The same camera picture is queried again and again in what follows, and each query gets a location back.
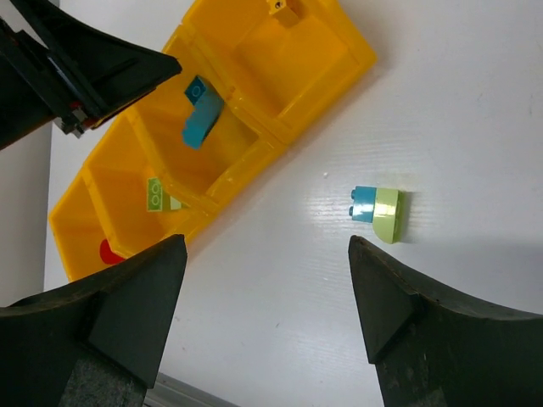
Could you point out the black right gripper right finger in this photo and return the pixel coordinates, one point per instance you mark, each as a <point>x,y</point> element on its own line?
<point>433,345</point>

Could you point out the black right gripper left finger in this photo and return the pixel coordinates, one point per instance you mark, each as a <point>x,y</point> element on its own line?
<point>97,341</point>

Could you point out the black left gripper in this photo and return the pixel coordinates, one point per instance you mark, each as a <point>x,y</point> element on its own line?
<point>71,73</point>

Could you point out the red rounded lego piece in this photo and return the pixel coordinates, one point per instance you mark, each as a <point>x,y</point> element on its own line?
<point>107,255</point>

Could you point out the green lego plate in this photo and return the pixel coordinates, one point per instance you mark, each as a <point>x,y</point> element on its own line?
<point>155,195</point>

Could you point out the lime green rounded lego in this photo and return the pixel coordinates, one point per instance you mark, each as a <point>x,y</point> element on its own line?
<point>388,214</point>

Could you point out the cyan lego brick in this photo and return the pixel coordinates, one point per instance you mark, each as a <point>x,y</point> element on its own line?
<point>207,107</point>

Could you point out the light green lego brick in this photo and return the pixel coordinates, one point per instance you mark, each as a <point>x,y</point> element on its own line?
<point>175,204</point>

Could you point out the cyan lego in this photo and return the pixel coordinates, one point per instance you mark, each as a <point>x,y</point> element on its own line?
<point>362,208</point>

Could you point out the small yellow lego brick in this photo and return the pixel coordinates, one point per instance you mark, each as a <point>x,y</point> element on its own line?
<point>287,13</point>

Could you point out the yellow four-compartment bin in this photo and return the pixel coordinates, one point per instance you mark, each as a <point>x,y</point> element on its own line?
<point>255,75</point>

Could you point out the aluminium table edge rail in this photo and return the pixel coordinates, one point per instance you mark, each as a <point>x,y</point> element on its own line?
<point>169,392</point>

